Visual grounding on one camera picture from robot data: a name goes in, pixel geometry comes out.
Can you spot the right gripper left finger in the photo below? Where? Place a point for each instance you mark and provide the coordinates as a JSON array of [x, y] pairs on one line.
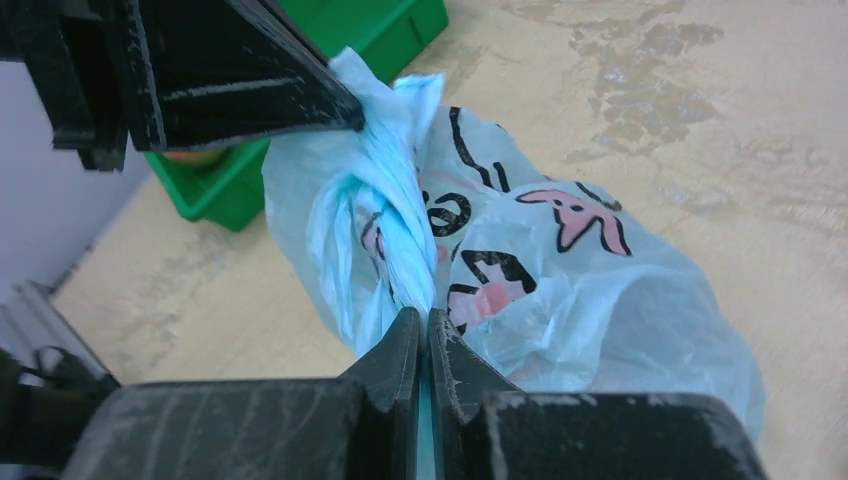
[[359, 425]]

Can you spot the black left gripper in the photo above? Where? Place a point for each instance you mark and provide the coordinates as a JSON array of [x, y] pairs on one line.
[[90, 63]]

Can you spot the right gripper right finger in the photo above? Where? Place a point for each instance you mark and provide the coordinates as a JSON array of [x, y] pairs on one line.
[[485, 427]]

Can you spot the fake peach fruit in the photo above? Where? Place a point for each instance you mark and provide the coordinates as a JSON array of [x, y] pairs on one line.
[[195, 159]]

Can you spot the light blue plastic bag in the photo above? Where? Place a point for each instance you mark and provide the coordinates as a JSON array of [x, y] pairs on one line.
[[553, 283]]

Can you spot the green plastic tray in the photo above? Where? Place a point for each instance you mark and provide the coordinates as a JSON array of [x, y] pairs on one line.
[[233, 74]]

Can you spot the aluminium frame rail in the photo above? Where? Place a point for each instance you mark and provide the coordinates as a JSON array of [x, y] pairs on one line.
[[36, 335]]

